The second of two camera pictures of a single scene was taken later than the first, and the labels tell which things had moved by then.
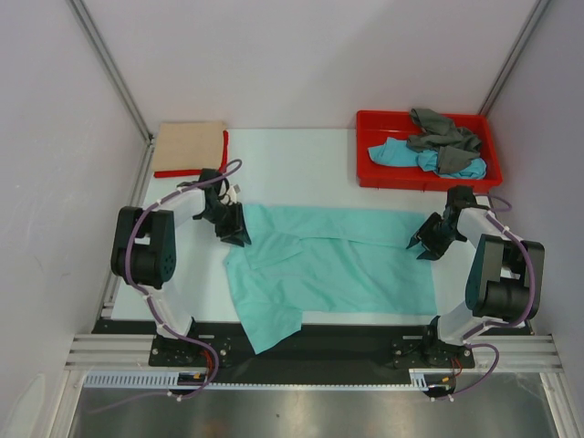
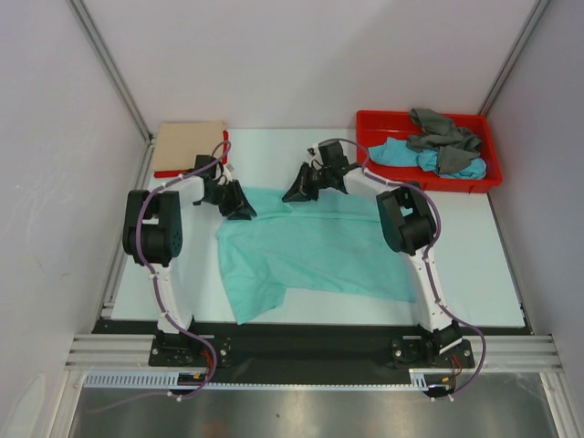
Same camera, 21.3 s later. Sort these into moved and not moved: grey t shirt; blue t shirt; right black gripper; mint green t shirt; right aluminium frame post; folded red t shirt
Moved: mint green t shirt; right black gripper
Not moved: folded red t shirt; right aluminium frame post; blue t shirt; grey t shirt
